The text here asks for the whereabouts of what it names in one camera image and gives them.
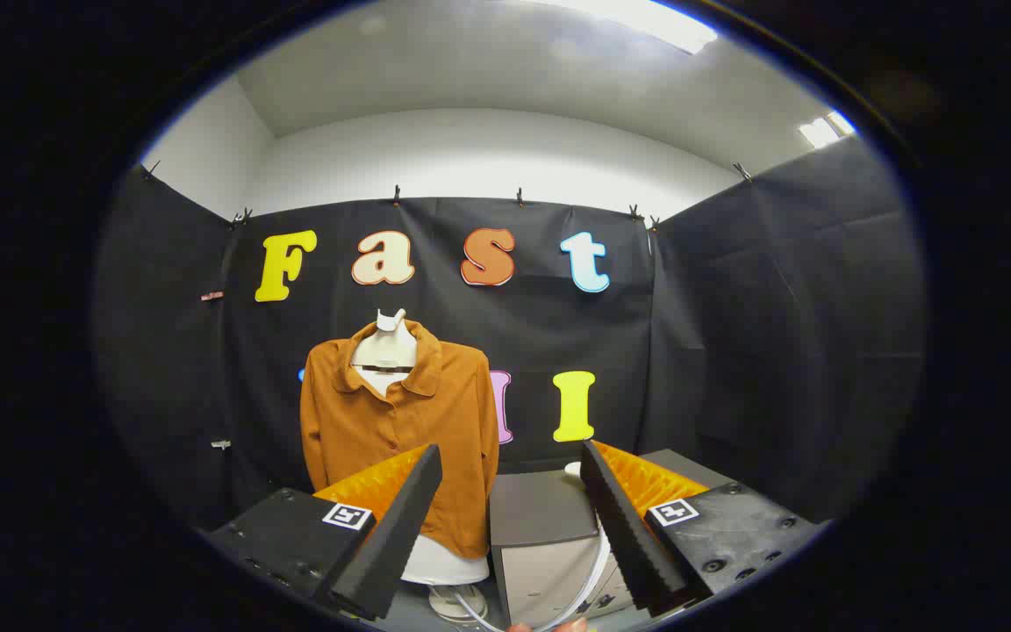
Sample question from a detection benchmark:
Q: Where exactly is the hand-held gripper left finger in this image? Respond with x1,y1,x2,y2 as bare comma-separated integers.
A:
207,443,443,622

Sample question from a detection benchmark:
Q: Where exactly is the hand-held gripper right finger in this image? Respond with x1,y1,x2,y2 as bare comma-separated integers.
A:
580,439,822,617

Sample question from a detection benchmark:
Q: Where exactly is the brown button shirt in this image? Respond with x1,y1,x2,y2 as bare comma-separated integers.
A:
299,320,500,561

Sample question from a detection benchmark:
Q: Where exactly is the grey cabinet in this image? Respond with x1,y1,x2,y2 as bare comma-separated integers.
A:
488,449,735,629

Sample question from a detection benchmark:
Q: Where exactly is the white mannequin torso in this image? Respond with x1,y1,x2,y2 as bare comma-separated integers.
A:
350,307,491,624

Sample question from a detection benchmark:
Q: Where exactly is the black backdrop cloth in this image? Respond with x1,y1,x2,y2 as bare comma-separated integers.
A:
93,136,926,532

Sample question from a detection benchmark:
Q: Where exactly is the small ceiling light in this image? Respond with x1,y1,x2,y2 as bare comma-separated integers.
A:
799,110,857,149

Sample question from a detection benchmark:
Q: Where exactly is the long ceiling light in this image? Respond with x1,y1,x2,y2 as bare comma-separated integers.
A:
549,0,719,55

